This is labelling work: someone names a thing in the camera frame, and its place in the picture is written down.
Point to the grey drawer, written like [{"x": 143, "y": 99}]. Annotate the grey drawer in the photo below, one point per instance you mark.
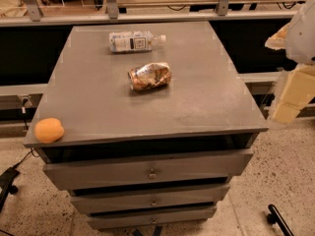
[
  {"x": 166, "y": 197},
  {"x": 147, "y": 169},
  {"x": 159, "y": 216}
]

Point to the orange bell pepper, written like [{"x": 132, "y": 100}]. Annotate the orange bell pepper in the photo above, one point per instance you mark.
[{"x": 48, "y": 130}]

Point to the black stand left floor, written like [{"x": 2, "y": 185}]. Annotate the black stand left floor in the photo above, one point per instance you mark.
[{"x": 6, "y": 184}]

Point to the black caster leg right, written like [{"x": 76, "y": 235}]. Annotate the black caster leg right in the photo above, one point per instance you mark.
[{"x": 274, "y": 217}]

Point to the top grey drawer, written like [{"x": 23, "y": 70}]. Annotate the top grey drawer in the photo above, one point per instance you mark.
[{"x": 147, "y": 169}]

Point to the clear plastic water bottle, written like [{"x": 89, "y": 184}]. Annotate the clear plastic water bottle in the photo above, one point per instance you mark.
[{"x": 134, "y": 41}]

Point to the grey drawer cabinet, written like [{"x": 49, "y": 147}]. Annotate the grey drawer cabinet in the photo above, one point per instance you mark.
[{"x": 205, "y": 107}]

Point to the middle grey drawer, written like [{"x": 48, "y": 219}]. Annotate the middle grey drawer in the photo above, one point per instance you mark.
[{"x": 166, "y": 197}]

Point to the bottom grey drawer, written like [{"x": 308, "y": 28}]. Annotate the bottom grey drawer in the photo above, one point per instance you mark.
[{"x": 159, "y": 216}]

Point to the orange soda can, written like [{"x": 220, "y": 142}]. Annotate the orange soda can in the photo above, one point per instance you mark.
[{"x": 149, "y": 76}]

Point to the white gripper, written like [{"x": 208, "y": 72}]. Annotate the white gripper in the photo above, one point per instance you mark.
[{"x": 302, "y": 36}]

